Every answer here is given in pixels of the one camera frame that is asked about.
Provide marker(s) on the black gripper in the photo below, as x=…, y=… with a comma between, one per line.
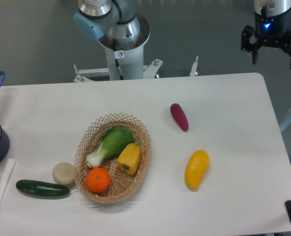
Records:
x=272, y=29

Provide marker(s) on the yellow mango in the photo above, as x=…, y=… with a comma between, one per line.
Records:
x=196, y=169

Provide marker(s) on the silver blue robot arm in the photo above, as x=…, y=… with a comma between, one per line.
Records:
x=116, y=25

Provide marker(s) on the purple sweet potato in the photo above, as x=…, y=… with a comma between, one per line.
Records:
x=179, y=116

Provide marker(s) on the green bok choy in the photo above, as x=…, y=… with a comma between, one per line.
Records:
x=113, y=143

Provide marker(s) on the yellow bell pepper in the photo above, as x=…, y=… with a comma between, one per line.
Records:
x=129, y=159

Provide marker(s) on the woven wicker basket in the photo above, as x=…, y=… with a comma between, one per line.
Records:
x=122, y=184

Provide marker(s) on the orange tangerine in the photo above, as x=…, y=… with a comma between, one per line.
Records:
x=98, y=180

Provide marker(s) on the beige round cake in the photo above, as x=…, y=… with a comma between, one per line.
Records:
x=64, y=173

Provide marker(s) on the dark green cucumber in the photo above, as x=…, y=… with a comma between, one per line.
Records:
x=43, y=190

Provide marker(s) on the white rolled cloth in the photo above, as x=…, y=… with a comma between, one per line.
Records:
x=5, y=176

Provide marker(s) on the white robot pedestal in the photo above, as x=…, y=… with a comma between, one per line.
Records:
x=125, y=64

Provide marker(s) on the white metal base frame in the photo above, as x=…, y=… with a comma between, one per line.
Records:
x=150, y=71

